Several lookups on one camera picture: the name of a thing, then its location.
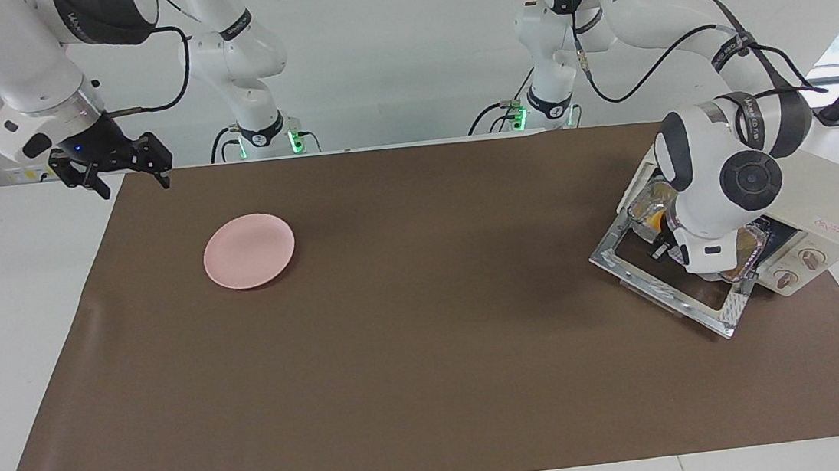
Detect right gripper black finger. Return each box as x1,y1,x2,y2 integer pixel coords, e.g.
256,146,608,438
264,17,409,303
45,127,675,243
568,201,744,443
49,156,113,206
133,131,177,192

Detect aluminium foil tray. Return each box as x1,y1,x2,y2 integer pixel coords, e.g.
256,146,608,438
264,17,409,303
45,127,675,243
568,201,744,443
626,168,772,294

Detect white toaster oven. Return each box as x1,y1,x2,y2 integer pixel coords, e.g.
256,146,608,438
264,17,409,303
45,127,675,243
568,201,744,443
613,141,839,314

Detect pink round plate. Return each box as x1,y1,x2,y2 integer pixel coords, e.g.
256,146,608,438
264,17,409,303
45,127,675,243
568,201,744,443
199,210,300,293

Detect brown table mat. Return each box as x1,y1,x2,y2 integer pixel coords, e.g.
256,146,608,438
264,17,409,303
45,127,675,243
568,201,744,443
0,103,839,471

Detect glass oven door chrome frame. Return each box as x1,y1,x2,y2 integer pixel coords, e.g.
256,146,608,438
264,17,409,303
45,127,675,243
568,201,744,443
585,198,765,352

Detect black base cable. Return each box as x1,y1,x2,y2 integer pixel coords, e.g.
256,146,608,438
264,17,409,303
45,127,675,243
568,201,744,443
208,122,244,164
462,67,542,137

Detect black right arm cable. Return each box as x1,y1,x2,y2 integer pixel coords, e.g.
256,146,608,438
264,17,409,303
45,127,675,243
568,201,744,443
98,23,197,119

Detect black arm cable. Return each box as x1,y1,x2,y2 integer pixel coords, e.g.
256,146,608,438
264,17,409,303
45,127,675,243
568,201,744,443
569,0,831,117
98,23,197,119

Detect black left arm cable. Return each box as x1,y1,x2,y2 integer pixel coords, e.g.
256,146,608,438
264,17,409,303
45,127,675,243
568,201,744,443
569,0,831,117

